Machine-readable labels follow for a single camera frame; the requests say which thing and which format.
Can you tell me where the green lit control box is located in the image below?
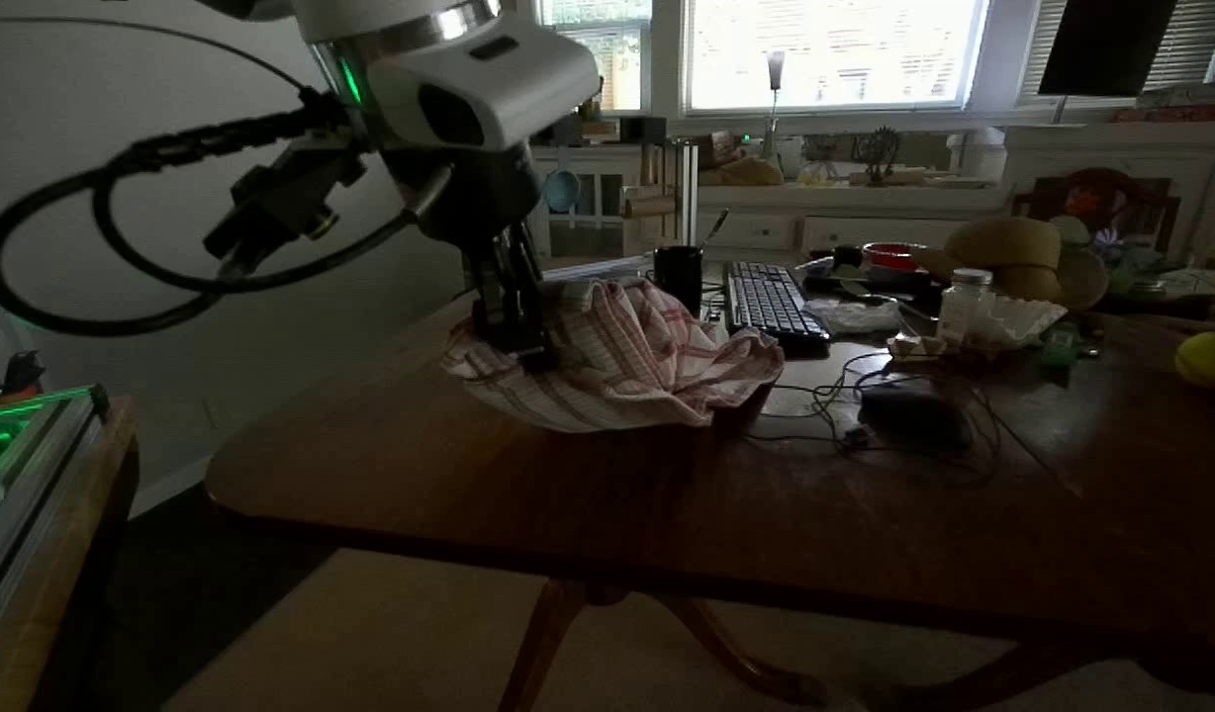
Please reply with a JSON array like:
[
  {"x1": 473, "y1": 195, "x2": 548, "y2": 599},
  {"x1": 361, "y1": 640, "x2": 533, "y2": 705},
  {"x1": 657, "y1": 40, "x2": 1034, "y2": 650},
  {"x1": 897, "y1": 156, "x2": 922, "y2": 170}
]
[{"x1": 0, "y1": 386, "x2": 106, "y2": 588}]

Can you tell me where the black computer mouse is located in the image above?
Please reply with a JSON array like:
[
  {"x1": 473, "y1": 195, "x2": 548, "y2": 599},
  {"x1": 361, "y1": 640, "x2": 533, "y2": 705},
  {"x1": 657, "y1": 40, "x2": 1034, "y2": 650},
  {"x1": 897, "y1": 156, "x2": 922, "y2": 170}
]
[{"x1": 857, "y1": 383, "x2": 968, "y2": 449}]

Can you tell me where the pink striped towel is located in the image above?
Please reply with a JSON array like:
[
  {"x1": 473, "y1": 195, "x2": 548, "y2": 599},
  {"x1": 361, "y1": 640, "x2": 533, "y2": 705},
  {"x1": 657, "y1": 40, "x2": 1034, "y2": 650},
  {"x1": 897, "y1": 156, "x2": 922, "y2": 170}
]
[{"x1": 444, "y1": 278, "x2": 782, "y2": 433}]

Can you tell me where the white plastic jar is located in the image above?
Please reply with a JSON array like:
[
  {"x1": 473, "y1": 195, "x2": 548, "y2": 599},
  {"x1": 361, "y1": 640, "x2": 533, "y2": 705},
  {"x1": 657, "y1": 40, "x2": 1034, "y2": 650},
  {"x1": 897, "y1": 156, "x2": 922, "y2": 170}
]
[{"x1": 938, "y1": 267, "x2": 992, "y2": 336}]

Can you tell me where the yellow-green ball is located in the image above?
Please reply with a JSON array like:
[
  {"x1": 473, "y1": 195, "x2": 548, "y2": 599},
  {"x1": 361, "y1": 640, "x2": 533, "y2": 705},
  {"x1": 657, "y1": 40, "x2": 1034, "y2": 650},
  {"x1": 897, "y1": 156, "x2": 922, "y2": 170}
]
[{"x1": 1175, "y1": 331, "x2": 1215, "y2": 386}]

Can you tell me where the black cup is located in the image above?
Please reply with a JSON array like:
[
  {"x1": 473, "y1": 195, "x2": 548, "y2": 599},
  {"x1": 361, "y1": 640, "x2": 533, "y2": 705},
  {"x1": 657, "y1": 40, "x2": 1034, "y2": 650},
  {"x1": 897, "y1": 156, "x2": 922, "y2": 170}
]
[{"x1": 651, "y1": 245, "x2": 705, "y2": 312}]

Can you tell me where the wooden chair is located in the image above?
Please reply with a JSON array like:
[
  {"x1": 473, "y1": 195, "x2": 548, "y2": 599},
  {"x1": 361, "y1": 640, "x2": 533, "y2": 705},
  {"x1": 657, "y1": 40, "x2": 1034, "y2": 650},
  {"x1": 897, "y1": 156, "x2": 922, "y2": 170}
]
[{"x1": 1007, "y1": 164, "x2": 1178, "y2": 254}]

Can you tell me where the red bowl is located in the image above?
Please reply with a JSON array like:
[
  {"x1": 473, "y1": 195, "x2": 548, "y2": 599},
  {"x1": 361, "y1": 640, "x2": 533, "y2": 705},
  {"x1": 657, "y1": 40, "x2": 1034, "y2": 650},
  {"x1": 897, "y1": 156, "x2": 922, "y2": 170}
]
[{"x1": 862, "y1": 240, "x2": 927, "y2": 272}]

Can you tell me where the black keyboard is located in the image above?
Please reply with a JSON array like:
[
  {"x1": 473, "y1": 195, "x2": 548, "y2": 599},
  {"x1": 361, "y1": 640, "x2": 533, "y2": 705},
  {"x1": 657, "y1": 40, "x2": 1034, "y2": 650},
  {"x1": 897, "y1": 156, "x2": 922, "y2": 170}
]
[{"x1": 725, "y1": 261, "x2": 831, "y2": 361}]

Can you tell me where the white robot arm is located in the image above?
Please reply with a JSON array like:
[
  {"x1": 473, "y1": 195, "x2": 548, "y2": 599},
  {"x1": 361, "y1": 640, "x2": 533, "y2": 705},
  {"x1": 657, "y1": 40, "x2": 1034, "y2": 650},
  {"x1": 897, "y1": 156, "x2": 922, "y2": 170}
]
[{"x1": 200, "y1": 0, "x2": 597, "y2": 367}]

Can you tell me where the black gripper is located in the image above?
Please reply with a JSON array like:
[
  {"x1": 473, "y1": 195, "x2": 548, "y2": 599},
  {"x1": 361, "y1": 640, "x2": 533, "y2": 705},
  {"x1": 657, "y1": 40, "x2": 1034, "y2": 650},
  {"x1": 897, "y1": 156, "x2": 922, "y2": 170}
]
[{"x1": 423, "y1": 147, "x2": 556, "y2": 370}]

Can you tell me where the yellow straw hat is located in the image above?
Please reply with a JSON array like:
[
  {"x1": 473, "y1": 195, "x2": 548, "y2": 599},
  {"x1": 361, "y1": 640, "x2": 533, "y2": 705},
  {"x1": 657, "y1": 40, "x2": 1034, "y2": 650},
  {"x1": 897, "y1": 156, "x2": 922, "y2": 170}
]
[{"x1": 945, "y1": 217, "x2": 1109, "y2": 312}]

